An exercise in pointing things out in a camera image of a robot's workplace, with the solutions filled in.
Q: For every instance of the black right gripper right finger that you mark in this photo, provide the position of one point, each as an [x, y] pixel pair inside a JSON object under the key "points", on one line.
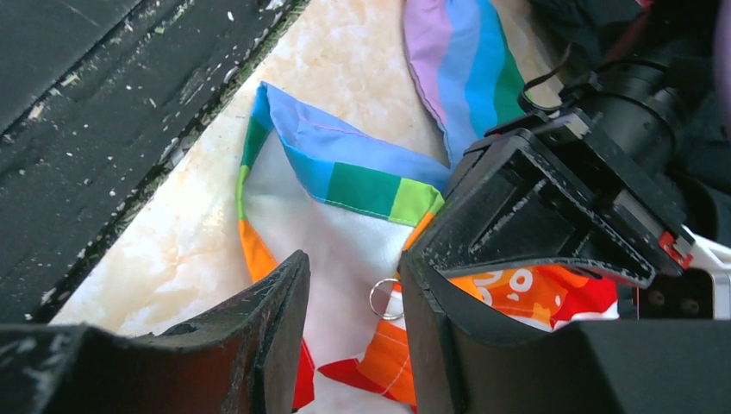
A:
{"points": [[468, 358]]}

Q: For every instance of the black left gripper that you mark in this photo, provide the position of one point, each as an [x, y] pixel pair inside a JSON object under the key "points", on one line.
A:
{"points": [[544, 191]]}

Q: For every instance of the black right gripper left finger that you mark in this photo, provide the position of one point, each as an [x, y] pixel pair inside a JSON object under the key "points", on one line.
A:
{"points": [[239, 357]]}

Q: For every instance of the red white cartoon jacket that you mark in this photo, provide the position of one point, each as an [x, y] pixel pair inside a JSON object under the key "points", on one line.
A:
{"points": [[366, 109]]}

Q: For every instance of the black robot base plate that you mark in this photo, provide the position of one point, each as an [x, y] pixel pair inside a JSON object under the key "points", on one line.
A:
{"points": [[94, 94]]}

